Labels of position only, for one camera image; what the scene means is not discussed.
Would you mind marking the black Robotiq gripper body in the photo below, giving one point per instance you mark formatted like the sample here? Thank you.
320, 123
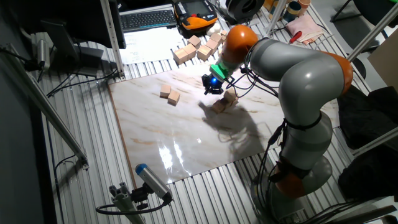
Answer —
213, 81

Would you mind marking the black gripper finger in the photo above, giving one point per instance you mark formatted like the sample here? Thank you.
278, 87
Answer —
207, 90
219, 91

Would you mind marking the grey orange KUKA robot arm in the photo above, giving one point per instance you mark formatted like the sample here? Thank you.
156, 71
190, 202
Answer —
308, 77

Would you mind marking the green gripper mounting adapter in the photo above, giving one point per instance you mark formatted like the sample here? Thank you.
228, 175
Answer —
219, 71

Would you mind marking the tiny wooden cube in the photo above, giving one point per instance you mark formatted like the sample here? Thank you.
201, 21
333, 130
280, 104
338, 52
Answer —
222, 38
219, 52
224, 32

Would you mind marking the large wooden cube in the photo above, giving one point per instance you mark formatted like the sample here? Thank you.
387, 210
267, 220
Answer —
190, 50
212, 45
216, 37
204, 52
194, 41
180, 56

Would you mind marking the white rounded figurine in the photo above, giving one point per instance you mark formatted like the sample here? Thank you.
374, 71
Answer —
213, 29

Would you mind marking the white marble pattern board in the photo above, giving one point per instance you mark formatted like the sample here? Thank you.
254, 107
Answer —
171, 137

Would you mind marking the orange black teach pendant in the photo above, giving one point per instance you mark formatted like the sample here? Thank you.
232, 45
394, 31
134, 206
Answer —
195, 15

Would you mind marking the printed white paper sheet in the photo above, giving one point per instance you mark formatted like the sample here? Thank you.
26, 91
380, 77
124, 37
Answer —
150, 45

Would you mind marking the black round drum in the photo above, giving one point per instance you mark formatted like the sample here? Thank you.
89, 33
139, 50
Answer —
242, 9

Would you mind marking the black computer keyboard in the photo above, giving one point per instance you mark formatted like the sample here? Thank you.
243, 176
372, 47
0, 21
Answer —
148, 20

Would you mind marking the pale pink sheet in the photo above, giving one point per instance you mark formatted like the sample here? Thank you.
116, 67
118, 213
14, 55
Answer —
303, 28

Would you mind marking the dark rimmed paper cup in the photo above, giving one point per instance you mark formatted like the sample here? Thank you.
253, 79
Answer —
292, 11

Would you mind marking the orange paper cup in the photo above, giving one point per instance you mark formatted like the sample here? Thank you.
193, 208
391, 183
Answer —
304, 3

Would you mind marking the black computer monitor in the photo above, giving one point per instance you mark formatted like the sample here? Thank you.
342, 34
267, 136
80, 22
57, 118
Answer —
77, 18

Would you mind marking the black cloth bag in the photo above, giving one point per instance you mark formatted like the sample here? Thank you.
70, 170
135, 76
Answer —
370, 118

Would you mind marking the brown cardboard box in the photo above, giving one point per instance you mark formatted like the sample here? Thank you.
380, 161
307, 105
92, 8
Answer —
385, 60

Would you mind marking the black office chair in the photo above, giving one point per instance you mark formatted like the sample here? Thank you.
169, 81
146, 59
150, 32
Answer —
370, 6

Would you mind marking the black padded bag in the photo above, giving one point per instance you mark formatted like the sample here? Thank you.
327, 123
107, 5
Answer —
370, 177

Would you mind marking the slim aluminium profile post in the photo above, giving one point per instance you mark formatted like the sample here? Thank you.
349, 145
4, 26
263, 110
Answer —
275, 17

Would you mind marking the silver camera with blue cap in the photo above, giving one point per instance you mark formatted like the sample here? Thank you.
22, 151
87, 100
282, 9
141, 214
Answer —
154, 182

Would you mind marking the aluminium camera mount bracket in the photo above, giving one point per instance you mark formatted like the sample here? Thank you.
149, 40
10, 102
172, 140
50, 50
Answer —
122, 199

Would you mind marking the long aluminium frame beam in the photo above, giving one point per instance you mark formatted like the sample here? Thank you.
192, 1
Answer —
46, 107

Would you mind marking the short aluminium frame beam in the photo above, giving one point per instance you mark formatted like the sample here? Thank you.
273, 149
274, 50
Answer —
377, 141

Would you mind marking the slanted aluminium frame beam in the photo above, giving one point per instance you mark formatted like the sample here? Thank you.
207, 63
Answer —
374, 31

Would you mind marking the small silver camera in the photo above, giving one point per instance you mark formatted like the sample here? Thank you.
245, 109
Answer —
43, 54

